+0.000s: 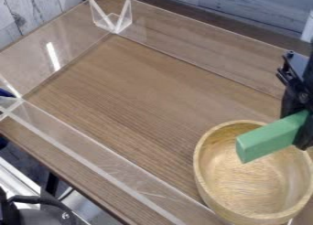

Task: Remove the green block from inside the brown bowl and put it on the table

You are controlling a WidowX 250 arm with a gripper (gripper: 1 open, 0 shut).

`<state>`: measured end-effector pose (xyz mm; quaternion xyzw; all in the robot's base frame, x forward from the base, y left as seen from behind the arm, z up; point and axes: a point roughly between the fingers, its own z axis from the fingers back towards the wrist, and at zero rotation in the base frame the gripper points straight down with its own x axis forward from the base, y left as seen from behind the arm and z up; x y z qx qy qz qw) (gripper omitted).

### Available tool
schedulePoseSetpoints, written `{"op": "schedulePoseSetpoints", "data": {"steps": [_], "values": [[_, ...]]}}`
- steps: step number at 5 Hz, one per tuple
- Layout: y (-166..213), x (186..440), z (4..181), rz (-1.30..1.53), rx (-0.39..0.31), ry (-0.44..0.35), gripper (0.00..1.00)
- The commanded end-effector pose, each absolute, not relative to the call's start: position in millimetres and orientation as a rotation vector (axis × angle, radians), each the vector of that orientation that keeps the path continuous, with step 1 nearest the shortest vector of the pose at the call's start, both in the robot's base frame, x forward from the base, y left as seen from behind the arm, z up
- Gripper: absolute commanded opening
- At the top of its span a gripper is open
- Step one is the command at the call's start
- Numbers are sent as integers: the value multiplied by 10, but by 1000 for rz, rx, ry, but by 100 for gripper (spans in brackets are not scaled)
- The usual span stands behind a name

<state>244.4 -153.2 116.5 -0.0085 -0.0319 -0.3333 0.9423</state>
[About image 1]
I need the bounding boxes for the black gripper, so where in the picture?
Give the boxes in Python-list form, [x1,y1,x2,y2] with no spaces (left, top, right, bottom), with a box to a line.
[276,50,313,151]

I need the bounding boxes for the green rectangular block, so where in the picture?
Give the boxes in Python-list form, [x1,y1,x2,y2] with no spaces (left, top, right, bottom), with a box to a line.
[236,110,313,163]

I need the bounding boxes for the light wooden bowl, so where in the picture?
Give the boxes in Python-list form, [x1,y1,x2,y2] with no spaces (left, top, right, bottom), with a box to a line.
[193,120,313,225]

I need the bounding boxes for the black table leg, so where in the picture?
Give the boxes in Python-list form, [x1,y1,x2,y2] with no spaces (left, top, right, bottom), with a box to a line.
[46,173,61,196]

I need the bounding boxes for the clear acrylic corner bracket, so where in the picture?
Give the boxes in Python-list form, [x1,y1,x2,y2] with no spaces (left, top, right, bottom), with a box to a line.
[90,0,133,34]

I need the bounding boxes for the clear acrylic wall panels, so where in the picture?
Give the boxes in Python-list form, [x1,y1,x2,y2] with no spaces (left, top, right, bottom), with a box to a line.
[0,0,313,225]

